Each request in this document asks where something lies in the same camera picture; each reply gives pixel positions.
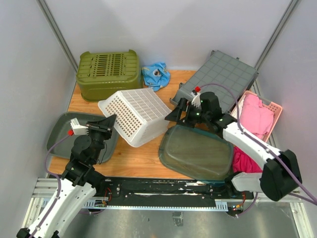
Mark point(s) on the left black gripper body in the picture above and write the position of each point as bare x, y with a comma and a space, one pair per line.
99, 135

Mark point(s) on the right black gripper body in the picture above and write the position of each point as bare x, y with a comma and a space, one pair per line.
194, 114

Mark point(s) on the white perforated plastic basket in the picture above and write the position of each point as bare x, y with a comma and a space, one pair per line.
140, 115

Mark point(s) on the large grey plastic bin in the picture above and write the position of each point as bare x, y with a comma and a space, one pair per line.
226, 76

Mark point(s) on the clear blue plastic tub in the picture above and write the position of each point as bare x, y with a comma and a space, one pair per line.
196, 153

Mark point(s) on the olive green plastic basin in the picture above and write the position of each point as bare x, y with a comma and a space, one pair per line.
100, 75

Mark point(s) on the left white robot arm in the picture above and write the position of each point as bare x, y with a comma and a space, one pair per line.
77, 184

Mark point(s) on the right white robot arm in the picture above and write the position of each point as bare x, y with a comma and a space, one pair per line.
280, 173

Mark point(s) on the grey plastic tray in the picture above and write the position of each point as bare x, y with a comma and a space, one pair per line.
61, 129

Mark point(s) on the blue patterned cloth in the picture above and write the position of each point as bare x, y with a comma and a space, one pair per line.
156, 76

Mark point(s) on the light pink cloth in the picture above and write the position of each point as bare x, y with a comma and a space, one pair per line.
256, 118

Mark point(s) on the magenta cloth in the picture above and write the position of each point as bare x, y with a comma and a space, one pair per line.
243, 163

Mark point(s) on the pink plastic basket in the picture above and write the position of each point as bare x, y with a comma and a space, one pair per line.
275, 108

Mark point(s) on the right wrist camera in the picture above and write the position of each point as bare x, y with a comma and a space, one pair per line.
195, 93

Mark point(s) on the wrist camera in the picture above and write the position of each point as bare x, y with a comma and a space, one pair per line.
77, 128
195, 93

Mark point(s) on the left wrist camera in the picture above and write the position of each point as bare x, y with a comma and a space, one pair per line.
77, 128

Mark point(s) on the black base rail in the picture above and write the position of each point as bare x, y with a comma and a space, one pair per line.
135, 191

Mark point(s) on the aluminium cable duct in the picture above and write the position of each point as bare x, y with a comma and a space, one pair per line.
204, 205

